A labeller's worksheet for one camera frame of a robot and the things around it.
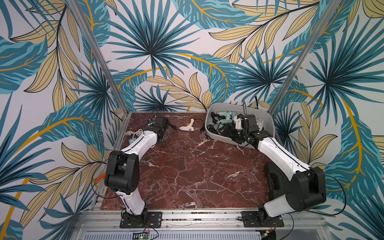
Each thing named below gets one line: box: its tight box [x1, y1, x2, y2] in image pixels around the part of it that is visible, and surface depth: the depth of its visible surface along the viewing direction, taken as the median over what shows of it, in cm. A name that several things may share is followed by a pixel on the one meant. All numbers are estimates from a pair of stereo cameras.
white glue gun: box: [179, 118, 195, 132], surface depth 110 cm
